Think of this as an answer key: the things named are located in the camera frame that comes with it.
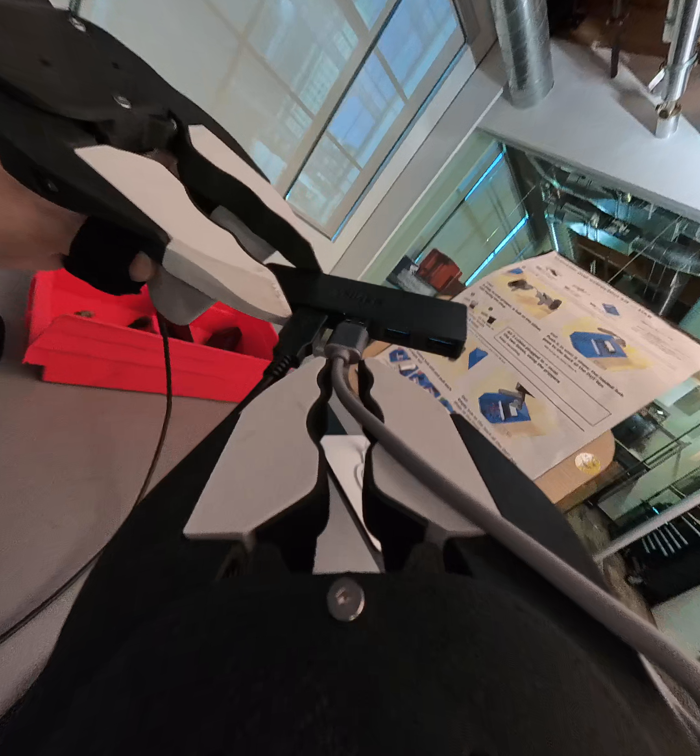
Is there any black usb cable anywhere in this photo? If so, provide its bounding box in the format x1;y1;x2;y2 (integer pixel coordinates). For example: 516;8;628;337
264;308;330;384

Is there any grey usb cable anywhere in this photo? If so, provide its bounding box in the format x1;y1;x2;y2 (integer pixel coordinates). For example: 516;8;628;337
313;318;700;730

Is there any person's left hand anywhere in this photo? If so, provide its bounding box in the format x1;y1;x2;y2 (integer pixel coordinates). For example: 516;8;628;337
0;127;157;285

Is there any silver spiral duct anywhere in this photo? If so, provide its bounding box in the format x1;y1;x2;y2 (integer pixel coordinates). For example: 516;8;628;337
490;0;555;108

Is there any printed instruction sheet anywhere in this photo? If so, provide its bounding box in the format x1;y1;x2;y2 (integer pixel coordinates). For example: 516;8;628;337
362;251;700;482

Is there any large grid window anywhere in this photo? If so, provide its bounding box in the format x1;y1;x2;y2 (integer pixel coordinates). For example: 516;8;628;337
72;0;469;240

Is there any thin black hub cable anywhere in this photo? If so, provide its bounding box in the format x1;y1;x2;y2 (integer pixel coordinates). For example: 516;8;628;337
0;316;175;662

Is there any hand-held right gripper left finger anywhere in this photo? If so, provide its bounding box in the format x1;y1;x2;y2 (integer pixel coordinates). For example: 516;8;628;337
183;356;330;541

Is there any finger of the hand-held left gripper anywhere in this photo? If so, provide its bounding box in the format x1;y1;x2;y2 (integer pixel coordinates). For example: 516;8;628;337
75;145;296;327
173;121;324;274

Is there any black usb hub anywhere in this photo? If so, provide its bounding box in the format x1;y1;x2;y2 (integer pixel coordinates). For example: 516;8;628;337
267;264;469;360

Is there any red crate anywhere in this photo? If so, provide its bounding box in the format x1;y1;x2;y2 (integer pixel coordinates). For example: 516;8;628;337
415;248;467;296

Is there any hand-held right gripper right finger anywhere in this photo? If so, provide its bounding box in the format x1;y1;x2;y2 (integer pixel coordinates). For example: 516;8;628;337
358;359;493;535

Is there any black storage shelf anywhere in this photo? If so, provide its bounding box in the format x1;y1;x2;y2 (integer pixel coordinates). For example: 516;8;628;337
598;467;700;600

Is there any shiny metal pipe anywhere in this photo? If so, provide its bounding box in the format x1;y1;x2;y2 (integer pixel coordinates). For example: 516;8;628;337
651;0;700;139

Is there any instruction sheet on board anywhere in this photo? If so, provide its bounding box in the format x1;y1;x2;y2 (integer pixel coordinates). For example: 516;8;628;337
533;428;617;513

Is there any red plastic bin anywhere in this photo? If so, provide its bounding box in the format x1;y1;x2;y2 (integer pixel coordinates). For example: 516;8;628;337
24;267;280;404

